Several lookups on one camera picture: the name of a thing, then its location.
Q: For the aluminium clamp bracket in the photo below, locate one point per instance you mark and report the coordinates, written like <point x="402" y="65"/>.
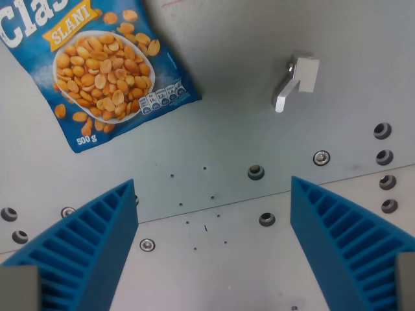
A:
<point x="306" y="74"/>

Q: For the silver countersunk screw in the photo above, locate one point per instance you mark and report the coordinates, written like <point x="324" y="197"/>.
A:
<point x="147" y="244"/>
<point x="67" y="212"/>
<point x="322" y="157"/>

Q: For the blue salted peanuts bag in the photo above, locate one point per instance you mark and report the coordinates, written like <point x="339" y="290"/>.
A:
<point x="107" y="74"/>

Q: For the grey insert with bolt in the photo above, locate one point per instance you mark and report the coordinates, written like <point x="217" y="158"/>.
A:
<point x="255" y="172"/>

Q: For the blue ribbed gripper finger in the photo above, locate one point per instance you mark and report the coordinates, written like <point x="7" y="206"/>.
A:
<point x="337" y="236"/>
<point x="97" y="246"/>

